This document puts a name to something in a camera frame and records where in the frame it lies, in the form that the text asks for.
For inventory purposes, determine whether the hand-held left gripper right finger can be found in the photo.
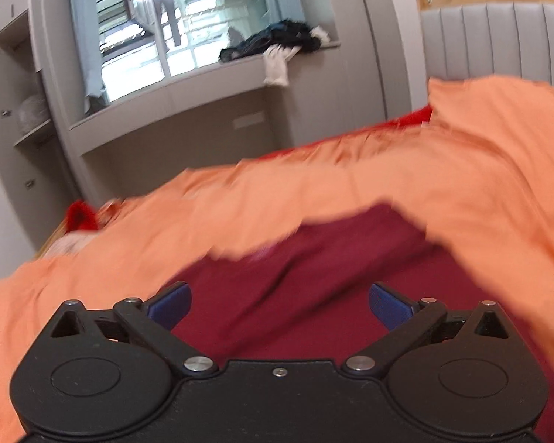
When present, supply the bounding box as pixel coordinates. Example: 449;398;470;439
341;281;509;375

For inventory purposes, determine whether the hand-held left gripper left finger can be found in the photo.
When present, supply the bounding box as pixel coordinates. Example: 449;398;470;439
50;281;219;376

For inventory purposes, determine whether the dark red garment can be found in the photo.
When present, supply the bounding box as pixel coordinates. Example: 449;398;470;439
166;203;554;443

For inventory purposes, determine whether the pile of dark clothes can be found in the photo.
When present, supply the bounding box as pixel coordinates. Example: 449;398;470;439
219;20;323;63

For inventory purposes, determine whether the red fluffy cloth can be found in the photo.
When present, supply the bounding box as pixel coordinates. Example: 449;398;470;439
64;200;99;233

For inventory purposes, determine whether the orange bed sheet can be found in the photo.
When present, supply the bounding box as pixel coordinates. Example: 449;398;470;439
0;75;554;443

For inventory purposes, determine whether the red blanket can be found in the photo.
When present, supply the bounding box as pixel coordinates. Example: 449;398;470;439
259;105;434;160

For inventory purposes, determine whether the white bag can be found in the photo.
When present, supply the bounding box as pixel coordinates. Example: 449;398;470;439
17;93;51;135

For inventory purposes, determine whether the grey shelf cabinet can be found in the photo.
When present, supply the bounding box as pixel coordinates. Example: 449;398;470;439
0;0;81;252

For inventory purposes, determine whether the white hanging cloth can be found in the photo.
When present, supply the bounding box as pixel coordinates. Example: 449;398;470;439
262;45;302;87

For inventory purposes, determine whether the tall grey wardrobe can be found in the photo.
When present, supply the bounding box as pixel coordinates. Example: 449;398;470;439
321;0;414;134

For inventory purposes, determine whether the window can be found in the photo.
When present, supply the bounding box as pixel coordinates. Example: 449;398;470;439
92;0;305;102

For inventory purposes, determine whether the light blue curtain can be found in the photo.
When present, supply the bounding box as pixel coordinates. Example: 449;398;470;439
67;0;108;114

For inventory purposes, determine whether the grey padded headboard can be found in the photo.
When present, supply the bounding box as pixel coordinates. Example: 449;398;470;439
416;0;554;102

